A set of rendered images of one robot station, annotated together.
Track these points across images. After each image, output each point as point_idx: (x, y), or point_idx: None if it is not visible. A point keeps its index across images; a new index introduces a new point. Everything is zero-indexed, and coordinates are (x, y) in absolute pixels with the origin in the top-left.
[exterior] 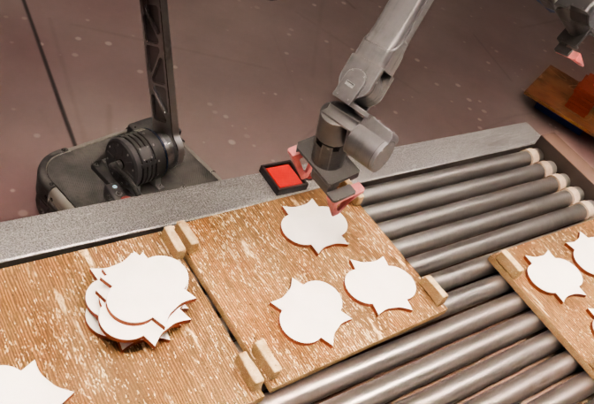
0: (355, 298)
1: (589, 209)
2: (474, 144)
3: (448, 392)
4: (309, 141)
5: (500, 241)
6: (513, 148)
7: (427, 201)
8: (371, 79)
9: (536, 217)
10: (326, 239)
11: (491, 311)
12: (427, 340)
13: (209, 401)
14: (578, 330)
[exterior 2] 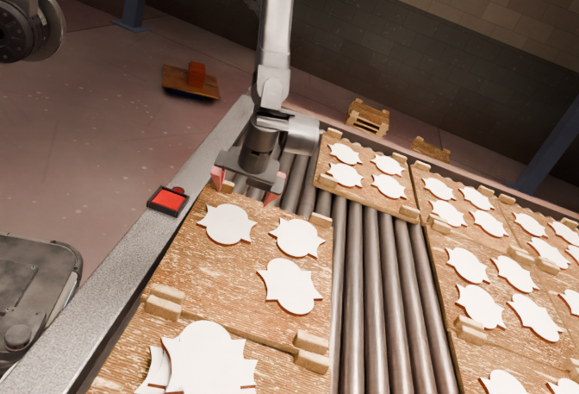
0: (298, 256)
1: None
2: (236, 119)
3: (378, 276)
4: (228, 158)
5: (303, 171)
6: (252, 112)
7: None
8: (286, 82)
9: None
10: (244, 228)
11: (343, 214)
12: (341, 254)
13: None
14: (378, 197)
